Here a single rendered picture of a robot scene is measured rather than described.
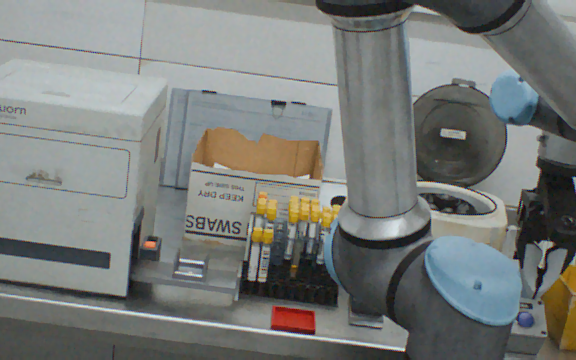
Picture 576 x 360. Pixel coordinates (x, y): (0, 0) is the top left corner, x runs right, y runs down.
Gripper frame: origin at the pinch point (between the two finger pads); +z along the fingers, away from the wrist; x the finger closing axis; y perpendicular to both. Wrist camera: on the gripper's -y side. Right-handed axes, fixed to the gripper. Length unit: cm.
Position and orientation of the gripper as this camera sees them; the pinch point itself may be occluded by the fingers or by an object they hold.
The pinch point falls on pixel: (535, 293)
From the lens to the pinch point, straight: 142.9
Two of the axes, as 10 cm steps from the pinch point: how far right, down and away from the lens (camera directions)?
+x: -9.9, -1.4, -0.1
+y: 0.3, -2.9, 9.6
